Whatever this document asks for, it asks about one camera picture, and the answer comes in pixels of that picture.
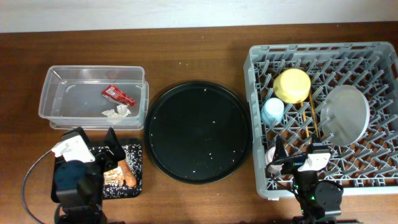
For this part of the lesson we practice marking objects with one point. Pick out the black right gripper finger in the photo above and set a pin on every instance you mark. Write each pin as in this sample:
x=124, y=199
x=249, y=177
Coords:
x=316, y=145
x=280, y=153

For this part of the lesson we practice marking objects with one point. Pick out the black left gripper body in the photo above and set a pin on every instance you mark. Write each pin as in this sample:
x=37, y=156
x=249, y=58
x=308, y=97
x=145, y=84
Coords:
x=104, y=163

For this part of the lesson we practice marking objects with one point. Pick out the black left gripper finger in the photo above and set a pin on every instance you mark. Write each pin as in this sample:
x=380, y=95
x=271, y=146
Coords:
x=76, y=132
x=115, y=150

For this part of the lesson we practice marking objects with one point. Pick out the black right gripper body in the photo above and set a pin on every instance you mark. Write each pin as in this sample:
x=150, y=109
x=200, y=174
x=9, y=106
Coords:
x=304, y=180

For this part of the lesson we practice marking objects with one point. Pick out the pink cup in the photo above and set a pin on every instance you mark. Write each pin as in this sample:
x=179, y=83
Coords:
x=273, y=169

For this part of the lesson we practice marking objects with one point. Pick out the pasta and rice scraps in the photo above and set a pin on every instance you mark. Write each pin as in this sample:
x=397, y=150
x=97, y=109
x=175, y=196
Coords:
x=114, y=183

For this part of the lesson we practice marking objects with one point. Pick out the orange carrot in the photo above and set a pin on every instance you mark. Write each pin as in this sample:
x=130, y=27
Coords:
x=129, y=177

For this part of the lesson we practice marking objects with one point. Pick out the white tissue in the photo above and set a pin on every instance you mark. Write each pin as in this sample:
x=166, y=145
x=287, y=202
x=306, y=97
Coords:
x=121, y=111

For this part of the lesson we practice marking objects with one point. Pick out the grey plate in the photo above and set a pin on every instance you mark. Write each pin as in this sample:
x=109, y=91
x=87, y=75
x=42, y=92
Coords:
x=346, y=115

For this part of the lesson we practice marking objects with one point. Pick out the blue cup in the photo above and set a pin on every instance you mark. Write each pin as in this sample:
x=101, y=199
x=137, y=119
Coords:
x=272, y=111

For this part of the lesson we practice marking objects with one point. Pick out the red snack wrapper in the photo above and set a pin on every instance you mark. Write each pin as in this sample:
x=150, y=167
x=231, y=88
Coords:
x=114, y=94

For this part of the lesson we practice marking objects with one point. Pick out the yellow bowl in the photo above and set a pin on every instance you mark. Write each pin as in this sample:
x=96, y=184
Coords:
x=292, y=85

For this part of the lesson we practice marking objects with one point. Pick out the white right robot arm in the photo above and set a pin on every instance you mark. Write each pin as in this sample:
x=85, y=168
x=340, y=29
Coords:
x=319, y=200

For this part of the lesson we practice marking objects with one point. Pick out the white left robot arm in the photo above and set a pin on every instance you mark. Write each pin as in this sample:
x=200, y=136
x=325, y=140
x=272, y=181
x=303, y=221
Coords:
x=78, y=180

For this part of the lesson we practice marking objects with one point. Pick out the grey dishwasher rack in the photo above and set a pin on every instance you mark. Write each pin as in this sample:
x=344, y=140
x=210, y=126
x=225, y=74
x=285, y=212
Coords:
x=365, y=167

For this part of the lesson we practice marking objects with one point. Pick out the black rectangular tray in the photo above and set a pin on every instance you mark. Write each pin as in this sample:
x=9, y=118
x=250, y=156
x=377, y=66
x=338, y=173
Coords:
x=84, y=172

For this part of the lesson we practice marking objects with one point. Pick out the clear plastic bin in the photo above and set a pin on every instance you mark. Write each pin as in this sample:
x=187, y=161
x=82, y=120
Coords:
x=71, y=96

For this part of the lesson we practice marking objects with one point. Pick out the round black tray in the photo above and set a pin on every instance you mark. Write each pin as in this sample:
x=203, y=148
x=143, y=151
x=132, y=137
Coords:
x=198, y=132

